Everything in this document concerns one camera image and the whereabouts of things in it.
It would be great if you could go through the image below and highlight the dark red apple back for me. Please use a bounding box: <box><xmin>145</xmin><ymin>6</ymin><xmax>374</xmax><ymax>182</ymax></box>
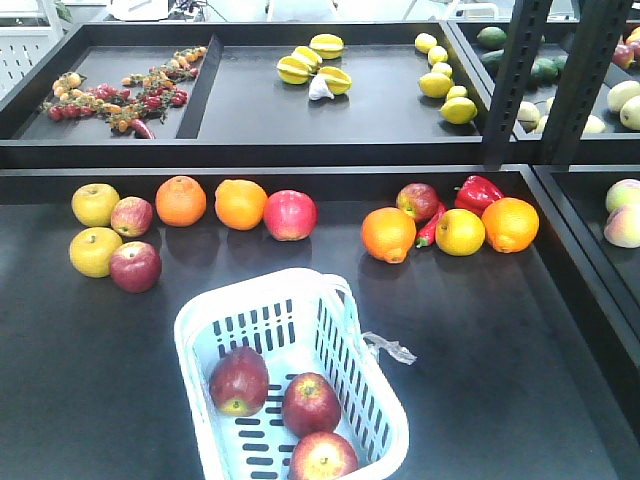
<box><xmin>395</xmin><ymin>182</ymin><xmax>440</xmax><ymax>223</ymax></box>

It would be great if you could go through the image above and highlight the white garlic bulb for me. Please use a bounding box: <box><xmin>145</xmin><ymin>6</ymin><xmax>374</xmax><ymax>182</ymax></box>
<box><xmin>308</xmin><ymin>75</ymin><xmax>335</xmax><ymax>101</ymax></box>

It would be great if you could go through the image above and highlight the black wooden produce stand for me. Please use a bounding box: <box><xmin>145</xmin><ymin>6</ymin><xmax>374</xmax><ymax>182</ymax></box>
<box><xmin>0</xmin><ymin>0</ymin><xmax>640</xmax><ymax>480</ymax></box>

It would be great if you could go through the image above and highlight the orange right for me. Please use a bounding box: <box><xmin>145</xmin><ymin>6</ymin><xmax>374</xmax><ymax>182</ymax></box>
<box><xmin>481</xmin><ymin>197</ymin><xmax>539</xmax><ymax>253</ymax></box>

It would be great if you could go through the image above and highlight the clear plastic strip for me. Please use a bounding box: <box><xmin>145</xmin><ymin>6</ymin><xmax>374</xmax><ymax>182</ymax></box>
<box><xmin>362</xmin><ymin>332</ymin><xmax>417</xmax><ymax>365</ymax></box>

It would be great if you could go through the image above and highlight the cherry tomato vine bunch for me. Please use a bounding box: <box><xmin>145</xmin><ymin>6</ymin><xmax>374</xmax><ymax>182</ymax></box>
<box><xmin>39</xmin><ymin>46</ymin><xmax>208</xmax><ymax>139</ymax></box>

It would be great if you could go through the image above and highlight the pale peach back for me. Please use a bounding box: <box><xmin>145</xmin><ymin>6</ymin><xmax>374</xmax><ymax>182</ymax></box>
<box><xmin>605</xmin><ymin>178</ymin><xmax>640</xmax><ymax>213</ymax></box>

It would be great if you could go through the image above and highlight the yellow starfruit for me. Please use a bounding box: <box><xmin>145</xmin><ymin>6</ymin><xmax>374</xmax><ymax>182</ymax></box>
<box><xmin>309</xmin><ymin>33</ymin><xmax>345</xmax><ymax>60</ymax></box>

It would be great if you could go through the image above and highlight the orange far left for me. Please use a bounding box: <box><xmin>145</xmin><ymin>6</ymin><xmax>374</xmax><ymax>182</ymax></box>
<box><xmin>155</xmin><ymin>175</ymin><xmax>207</xmax><ymax>227</ymax></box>

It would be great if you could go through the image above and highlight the pale peach front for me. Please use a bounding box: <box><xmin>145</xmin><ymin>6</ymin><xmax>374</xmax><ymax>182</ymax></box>
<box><xmin>604</xmin><ymin>203</ymin><xmax>640</xmax><ymax>248</ymax></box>

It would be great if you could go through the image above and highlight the red apple near basket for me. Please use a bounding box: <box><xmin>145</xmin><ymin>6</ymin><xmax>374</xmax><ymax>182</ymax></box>
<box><xmin>263</xmin><ymin>190</ymin><xmax>318</xmax><ymax>241</ymax></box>

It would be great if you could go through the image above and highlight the pale peach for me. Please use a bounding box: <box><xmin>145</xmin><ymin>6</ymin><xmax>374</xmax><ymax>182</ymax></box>
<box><xmin>604</xmin><ymin>203</ymin><xmax>640</xmax><ymax>248</ymax></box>
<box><xmin>605</xmin><ymin>178</ymin><xmax>640</xmax><ymax>213</ymax></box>

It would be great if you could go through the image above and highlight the red yellow apple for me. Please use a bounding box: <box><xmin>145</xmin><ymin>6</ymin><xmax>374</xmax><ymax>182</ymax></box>
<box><xmin>289</xmin><ymin>431</ymin><xmax>359</xmax><ymax>480</ymax></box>

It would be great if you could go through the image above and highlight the orange beside red apple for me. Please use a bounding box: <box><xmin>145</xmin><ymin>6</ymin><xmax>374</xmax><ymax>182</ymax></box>
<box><xmin>214</xmin><ymin>179</ymin><xmax>268</xmax><ymax>231</ymax></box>

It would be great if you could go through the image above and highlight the yellow apple back left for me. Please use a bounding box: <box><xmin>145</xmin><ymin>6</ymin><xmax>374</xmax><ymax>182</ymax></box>
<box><xmin>71</xmin><ymin>183</ymin><xmax>120</xmax><ymax>227</ymax></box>

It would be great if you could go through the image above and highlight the dark red apple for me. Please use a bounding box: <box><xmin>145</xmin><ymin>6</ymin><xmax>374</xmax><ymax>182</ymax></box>
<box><xmin>282</xmin><ymin>372</ymin><xmax>342</xmax><ymax>438</ymax></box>
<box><xmin>395</xmin><ymin>182</ymin><xmax>440</xmax><ymax>223</ymax></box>
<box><xmin>209</xmin><ymin>346</ymin><xmax>269</xmax><ymax>417</ymax></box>

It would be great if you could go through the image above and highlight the light blue plastic basket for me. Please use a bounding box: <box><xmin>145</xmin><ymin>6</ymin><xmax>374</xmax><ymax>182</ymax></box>
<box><xmin>174</xmin><ymin>268</ymin><xmax>409</xmax><ymax>479</ymax></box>

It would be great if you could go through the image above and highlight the pink striped apple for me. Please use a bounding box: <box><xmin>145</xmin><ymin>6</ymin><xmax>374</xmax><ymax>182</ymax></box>
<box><xmin>110</xmin><ymin>196</ymin><xmax>153</xmax><ymax>238</ymax></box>

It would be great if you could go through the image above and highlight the yellow apple front left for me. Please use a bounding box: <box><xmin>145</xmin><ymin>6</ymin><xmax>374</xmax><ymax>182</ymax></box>
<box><xmin>69</xmin><ymin>227</ymin><xmax>123</xmax><ymax>278</ymax></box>

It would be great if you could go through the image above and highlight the dark red apple bottom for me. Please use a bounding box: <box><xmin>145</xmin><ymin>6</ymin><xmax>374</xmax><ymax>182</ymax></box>
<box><xmin>282</xmin><ymin>372</ymin><xmax>342</xmax><ymax>438</ymax></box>

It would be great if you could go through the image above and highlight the red chili pepper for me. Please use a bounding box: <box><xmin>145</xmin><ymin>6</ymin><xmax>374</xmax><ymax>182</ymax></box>
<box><xmin>415</xmin><ymin>202</ymin><xmax>447</xmax><ymax>248</ymax></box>

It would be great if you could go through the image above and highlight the red bell pepper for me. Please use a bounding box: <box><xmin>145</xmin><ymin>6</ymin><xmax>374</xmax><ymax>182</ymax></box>
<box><xmin>454</xmin><ymin>175</ymin><xmax>504</xmax><ymax>217</ymax></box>

